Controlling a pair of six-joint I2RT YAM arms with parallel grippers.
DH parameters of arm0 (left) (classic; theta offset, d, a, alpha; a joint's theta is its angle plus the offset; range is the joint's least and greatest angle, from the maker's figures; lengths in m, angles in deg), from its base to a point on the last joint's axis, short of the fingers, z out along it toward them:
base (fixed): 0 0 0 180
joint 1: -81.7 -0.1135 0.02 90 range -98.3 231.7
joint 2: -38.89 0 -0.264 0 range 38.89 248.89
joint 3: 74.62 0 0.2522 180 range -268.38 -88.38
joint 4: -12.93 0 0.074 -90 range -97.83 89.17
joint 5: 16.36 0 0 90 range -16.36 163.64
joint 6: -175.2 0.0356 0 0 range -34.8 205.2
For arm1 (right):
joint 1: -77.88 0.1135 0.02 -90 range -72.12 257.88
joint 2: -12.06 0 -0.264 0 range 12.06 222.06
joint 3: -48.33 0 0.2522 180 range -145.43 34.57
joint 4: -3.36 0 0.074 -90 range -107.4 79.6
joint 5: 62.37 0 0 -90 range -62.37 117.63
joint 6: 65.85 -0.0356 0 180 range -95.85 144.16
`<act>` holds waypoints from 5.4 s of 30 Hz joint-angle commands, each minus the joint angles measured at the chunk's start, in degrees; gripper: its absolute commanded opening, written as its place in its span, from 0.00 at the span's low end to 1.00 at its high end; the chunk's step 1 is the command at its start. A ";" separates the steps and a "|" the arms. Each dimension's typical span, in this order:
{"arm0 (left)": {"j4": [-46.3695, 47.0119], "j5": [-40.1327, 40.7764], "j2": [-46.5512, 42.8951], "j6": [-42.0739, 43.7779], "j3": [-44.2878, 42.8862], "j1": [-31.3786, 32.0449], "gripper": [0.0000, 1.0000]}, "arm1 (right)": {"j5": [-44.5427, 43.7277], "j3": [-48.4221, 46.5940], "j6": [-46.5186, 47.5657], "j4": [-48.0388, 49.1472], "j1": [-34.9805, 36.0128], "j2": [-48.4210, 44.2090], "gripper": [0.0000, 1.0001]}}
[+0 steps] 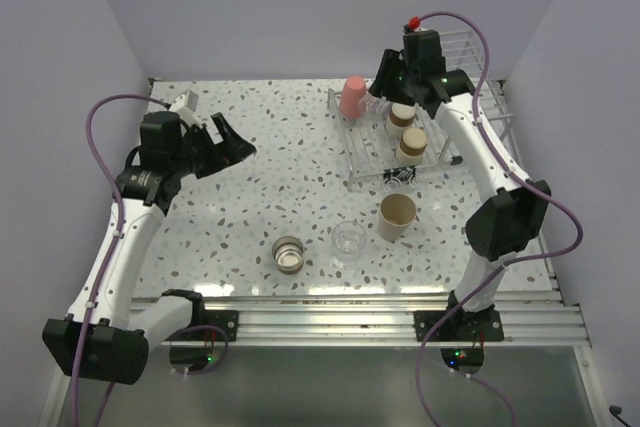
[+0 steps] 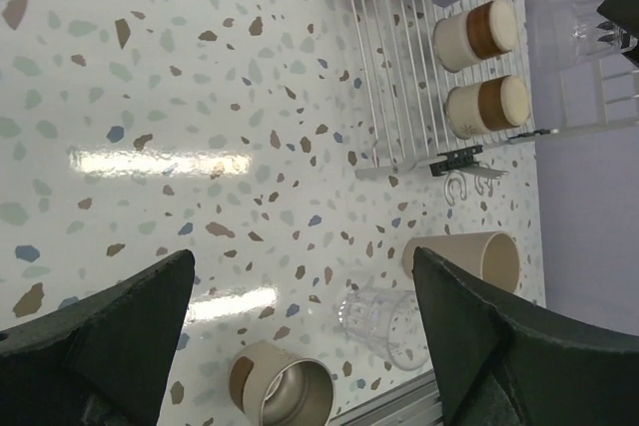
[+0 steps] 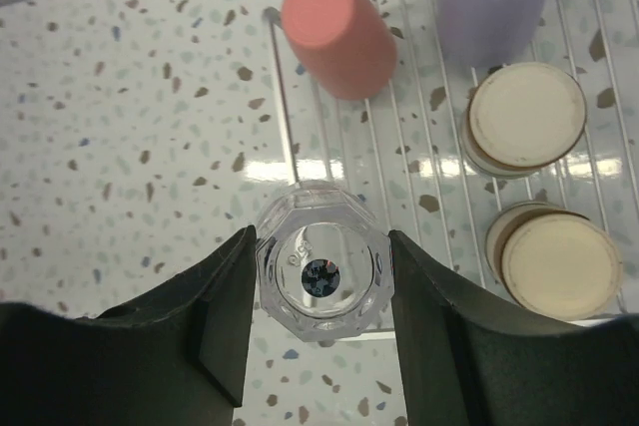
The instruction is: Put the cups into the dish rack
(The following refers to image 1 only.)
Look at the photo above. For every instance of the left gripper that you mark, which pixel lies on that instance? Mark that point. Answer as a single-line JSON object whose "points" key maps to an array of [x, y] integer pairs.
{"points": [[229, 151]]}

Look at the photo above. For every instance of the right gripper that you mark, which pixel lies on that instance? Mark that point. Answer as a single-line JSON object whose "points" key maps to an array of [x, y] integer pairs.
{"points": [[383, 86]]}

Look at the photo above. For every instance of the steel cup with cork band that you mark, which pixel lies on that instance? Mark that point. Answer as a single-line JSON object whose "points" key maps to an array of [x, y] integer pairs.
{"points": [[400, 118]]}

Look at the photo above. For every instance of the small clear glass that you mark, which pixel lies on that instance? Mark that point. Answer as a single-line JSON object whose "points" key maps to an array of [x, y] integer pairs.
{"points": [[376, 104]]}

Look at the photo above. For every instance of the pink plastic cup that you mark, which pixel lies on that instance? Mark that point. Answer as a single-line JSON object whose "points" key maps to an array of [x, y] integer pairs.
{"points": [[353, 91]]}

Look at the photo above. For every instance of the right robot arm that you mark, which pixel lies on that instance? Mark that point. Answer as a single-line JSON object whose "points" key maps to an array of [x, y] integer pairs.
{"points": [[512, 206]]}

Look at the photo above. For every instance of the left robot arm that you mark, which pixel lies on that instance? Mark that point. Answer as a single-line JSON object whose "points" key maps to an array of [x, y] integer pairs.
{"points": [[97, 339]]}

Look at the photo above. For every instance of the beige plastic cup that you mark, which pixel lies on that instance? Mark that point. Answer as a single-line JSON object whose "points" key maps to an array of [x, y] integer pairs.
{"points": [[396, 213]]}

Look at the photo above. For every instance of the large clear glass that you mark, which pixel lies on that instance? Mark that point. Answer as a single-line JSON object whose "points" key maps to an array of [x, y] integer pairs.
{"points": [[349, 239]]}

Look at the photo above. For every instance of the white wire dish rack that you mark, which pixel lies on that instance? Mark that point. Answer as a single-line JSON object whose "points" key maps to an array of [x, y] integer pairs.
{"points": [[370, 150]]}

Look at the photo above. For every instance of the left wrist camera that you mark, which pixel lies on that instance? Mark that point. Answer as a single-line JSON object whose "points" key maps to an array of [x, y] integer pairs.
{"points": [[185, 106]]}

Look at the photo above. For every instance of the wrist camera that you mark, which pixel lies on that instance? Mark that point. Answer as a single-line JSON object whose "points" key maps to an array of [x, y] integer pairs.
{"points": [[185, 106], [413, 26]]}

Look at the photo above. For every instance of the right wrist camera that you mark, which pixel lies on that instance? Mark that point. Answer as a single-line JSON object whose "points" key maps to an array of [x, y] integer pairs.
{"points": [[413, 26]]}

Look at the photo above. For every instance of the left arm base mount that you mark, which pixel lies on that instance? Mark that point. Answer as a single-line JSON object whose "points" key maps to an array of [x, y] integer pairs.
{"points": [[201, 348]]}

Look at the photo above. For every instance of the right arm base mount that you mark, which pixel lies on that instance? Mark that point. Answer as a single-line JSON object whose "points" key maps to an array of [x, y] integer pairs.
{"points": [[468, 333]]}

